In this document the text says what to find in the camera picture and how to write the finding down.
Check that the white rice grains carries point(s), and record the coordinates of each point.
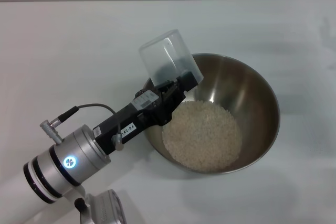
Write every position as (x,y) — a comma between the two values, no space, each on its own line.
(202,134)

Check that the clear plastic measuring cup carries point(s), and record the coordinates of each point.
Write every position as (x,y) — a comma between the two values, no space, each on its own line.
(168,51)

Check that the stainless steel mixing bowl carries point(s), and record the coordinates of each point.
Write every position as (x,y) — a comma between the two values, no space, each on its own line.
(249,98)

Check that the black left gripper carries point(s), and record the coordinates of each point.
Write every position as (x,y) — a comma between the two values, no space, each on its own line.
(147,113)

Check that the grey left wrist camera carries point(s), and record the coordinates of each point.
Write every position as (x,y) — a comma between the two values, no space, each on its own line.
(105,208)

